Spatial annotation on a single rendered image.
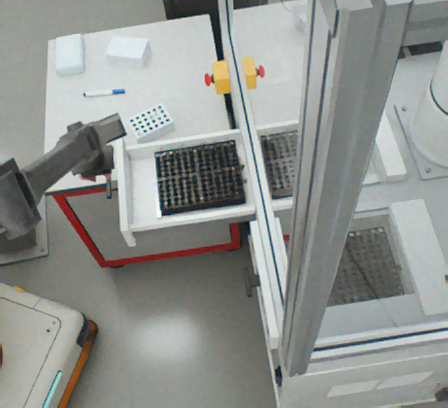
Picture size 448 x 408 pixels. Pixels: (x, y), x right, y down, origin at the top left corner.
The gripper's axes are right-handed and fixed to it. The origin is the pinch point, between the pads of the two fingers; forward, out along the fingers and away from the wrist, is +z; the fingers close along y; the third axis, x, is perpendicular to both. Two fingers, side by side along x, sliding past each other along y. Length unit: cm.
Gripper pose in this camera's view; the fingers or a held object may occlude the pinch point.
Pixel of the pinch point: (101, 177)
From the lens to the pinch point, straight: 146.4
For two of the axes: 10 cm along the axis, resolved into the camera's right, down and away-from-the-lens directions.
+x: -1.2, -8.4, 5.3
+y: 9.9, -1.6, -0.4
